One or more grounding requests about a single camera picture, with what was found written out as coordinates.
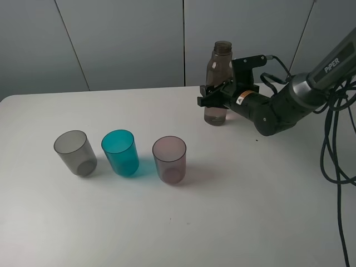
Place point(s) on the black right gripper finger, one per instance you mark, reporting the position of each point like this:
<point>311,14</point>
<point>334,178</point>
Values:
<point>206,90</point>
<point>211,100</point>

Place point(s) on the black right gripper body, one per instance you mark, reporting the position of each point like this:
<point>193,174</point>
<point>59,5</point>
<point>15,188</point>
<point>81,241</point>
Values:
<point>240,96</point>

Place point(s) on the translucent brown plastic bottle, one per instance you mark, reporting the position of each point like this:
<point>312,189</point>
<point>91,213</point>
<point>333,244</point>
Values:
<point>219,69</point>

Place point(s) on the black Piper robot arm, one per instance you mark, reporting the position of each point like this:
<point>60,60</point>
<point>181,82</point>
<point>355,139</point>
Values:
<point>292,100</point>

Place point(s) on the pink translucent plastic cup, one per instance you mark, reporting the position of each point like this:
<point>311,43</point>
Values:
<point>170,158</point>

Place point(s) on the teal translucent plastic cup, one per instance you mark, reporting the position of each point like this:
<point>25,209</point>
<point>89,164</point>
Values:
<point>120,149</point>

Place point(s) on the grey translucent plastic cup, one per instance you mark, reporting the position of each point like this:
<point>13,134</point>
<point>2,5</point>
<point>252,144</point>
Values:
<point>75,150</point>

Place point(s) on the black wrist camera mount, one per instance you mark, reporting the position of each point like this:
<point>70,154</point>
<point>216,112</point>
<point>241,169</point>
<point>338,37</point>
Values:
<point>243,72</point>

